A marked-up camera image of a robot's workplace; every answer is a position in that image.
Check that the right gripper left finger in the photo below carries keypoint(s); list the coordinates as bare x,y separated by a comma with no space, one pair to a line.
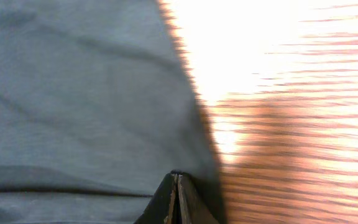
162,208

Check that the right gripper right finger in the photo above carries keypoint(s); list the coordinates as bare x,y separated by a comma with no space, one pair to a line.
192,209

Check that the black shorts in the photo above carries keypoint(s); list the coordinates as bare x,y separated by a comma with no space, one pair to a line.
95,110

